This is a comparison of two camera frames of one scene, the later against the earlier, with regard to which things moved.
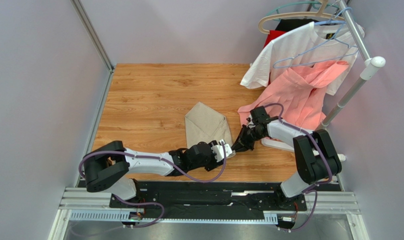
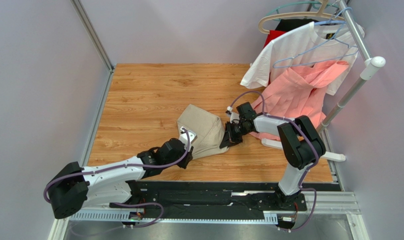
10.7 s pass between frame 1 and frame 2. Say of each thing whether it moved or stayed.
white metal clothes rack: stayed
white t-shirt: stayed
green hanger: stayed
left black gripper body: moved
